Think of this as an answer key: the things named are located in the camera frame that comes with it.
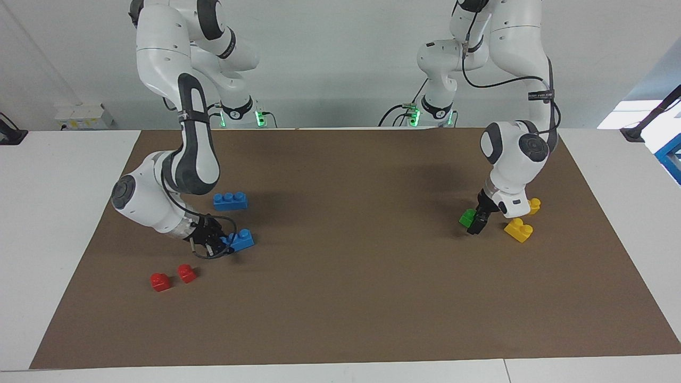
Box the blue three-stud brick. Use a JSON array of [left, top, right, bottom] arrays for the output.
[[213, 191, 249, 211], [221, 229, 255, 253]]

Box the brown table mat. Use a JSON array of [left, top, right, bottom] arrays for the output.
[[29, 127, 681, 369]]

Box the black stand with clamp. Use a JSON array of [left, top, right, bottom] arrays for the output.
[[621, 85, 681, 143]]

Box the white power strip box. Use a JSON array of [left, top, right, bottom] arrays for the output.
[[55, 103, 114, 130]]

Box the black table clamp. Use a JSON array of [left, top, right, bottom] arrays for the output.
[[0, 112, 28, 145]]

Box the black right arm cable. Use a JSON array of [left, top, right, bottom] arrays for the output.
[[160, 109, 238, 260]]

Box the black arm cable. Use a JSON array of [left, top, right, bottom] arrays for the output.
[[461, 27, 562, 155], [160, 109, 238, 260]]

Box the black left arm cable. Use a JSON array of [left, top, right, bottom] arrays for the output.
[[461, 27, 562, 155]]

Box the black left base cable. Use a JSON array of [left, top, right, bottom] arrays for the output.
[[378, 80, 429, 127]]

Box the blue metal frame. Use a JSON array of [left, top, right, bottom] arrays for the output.
[[654, 133, 681, 186]]

